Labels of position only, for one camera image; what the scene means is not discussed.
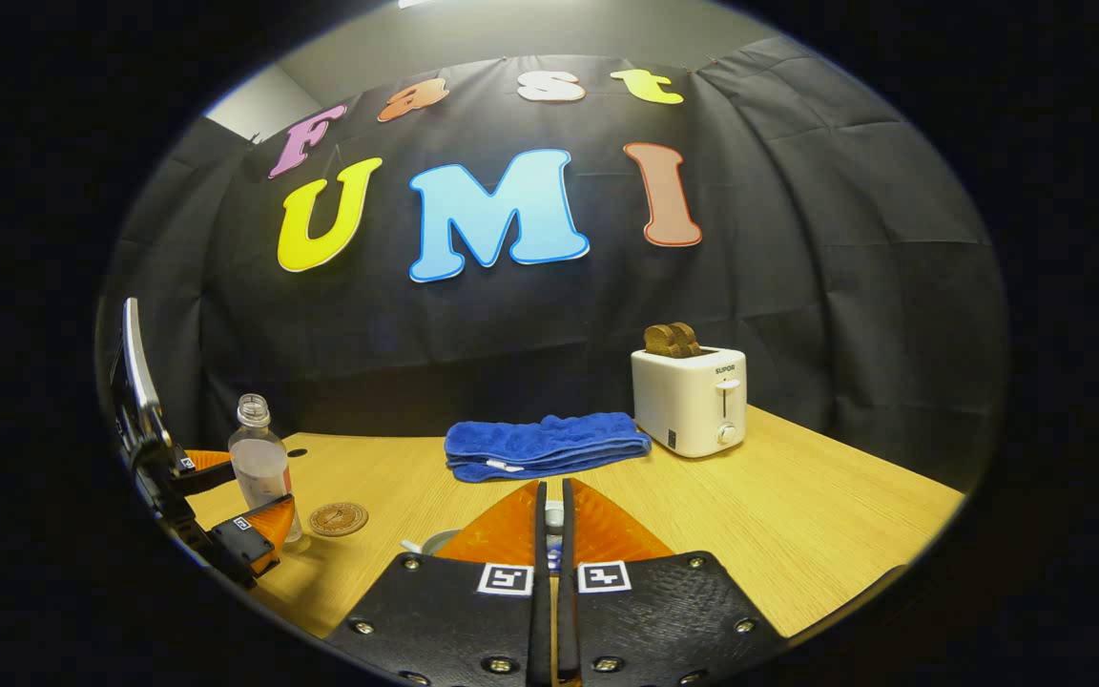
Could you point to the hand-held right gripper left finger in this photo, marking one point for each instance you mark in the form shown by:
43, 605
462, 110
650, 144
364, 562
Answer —
539, 620

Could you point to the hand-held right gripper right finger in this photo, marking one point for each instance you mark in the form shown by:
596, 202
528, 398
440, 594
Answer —
568, 620

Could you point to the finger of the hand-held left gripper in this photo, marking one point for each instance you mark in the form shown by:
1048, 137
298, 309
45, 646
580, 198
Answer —
201, 469
259, 539

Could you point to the clear plastic water bottle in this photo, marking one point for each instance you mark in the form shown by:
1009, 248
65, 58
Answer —
259, 463

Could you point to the round brown coaster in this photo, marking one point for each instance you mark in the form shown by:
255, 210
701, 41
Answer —
338, 519

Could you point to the white teacup lid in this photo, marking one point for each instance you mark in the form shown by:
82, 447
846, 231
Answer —
555, 515

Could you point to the white blue-patterned teacup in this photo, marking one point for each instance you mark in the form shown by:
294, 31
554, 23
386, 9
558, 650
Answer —
440, 542

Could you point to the folded blue towel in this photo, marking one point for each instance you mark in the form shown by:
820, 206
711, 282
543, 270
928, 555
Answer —
540, 444

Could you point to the white toaster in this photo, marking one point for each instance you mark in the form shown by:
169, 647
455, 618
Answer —
688, 405

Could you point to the black backdrop cloth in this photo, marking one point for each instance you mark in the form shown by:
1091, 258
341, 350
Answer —
511, 324

